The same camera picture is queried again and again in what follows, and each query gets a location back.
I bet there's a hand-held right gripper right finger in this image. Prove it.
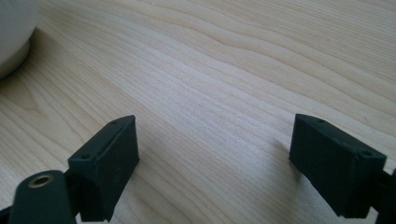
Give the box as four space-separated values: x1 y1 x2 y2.
289 113 388 219

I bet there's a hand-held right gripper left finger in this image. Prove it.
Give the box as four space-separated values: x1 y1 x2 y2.
67 114 141 223

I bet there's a white round container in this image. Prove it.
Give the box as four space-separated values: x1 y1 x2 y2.
0 0 40 80

